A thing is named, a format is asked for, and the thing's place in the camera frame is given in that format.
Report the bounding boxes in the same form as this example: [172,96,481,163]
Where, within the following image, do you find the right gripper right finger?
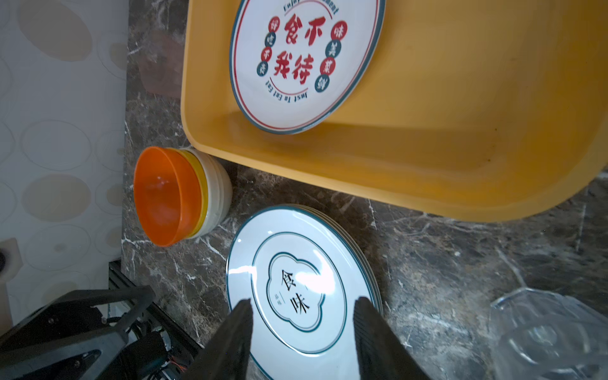
[353,297,430,380]

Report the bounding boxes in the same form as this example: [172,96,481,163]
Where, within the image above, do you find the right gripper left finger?
[181,299,253,379]

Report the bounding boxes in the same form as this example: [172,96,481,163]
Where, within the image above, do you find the green cloud pattern plate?
[226,204,383,379]

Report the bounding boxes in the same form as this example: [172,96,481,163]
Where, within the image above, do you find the red character white plate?
[229,1,386,135]

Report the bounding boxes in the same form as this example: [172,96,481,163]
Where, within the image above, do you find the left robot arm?
[1,286,202,379]

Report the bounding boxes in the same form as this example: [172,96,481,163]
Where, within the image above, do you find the yellow plastic bin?
[181,1,607,222]

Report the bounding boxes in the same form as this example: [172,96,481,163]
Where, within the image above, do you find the clear plastic cup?
[489,288,607,379]

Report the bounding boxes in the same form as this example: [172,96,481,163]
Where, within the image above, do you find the white bowl stack bottom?
[187,148,233,239]

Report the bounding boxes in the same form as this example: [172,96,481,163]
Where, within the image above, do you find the orange plastic bowl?
[133,147,202,247]

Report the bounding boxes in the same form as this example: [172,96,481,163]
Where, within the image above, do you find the yellow bowl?
[177,150,208,238]

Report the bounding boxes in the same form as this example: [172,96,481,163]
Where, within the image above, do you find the pink translucent cup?
[137,30,185,99]

